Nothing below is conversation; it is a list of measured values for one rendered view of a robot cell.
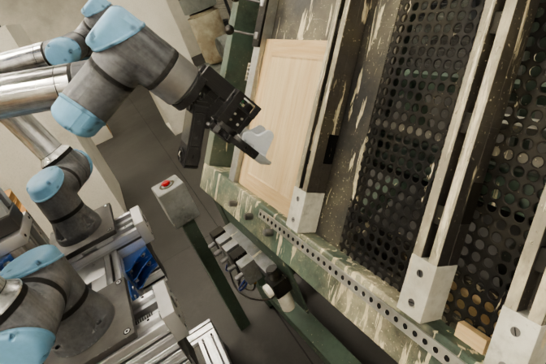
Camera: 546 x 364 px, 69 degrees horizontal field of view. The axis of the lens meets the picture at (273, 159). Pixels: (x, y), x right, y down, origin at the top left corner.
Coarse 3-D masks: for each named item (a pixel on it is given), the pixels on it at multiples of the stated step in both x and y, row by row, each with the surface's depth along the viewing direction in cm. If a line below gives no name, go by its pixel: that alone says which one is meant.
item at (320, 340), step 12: (216, 204) 188; (264, 276) 207; (276, 300) 195; (288, 312) 186; (300, 312) 184; (300, 324) 179; (312, 324) 176; (312, 336) 171; (324, 336) 169; (312, 348) 173; (324, 348) 165; (336, 348) 163; (324, 360) 165; (336, 360) 159; (348, 360) 157
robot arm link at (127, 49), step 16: (112, 16) 54; (128, 16) 55; (96, 32) 53; (112, 32) 54; (128, 32) 55; (144, 32) 56; (96, 48) 55; (112, 48) 55; (128, 48) 55; (144, 48) 56; (160, 48) 58; (112, 64) 56; (128, 64) 56; (144, 64) 57; (160, 64) 58; (128, 80) 58; (144, 80) 59; (160, 80) 59
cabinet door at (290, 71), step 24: (288, 48) 136; (312, 48) 125; (264, 72) 148; (288, 72) 135; (312, 72) 124; (264, 96) 148; (288, 96) 134; (312, 96) 123; (264, 120) 146; (288, 120) 133; (288, 144) 132; (264, 168) 144; (288, 168) 131; (264, 192) 142; (288, 192) 130
